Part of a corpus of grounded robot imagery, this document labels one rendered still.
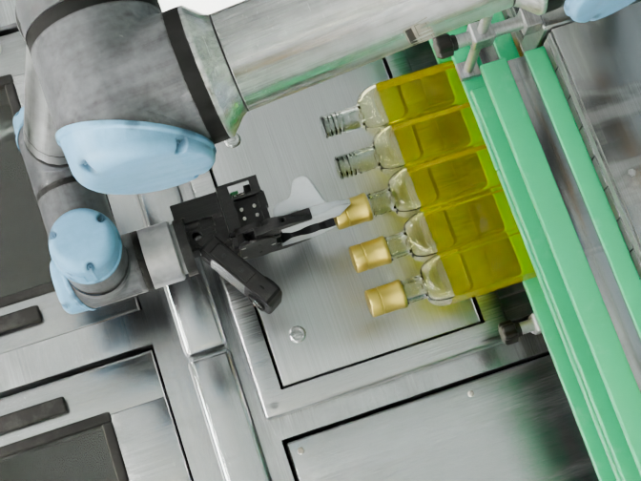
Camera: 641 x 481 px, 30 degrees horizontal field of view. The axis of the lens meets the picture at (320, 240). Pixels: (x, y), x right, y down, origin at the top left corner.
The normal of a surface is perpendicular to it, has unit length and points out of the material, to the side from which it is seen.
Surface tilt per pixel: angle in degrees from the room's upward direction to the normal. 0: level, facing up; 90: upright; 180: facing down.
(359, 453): 90
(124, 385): 90
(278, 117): 90
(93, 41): 87
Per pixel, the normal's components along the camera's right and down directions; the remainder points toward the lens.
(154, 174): 0.22, 0.95
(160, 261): 0.17, 0.18
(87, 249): 0.01, -0.28
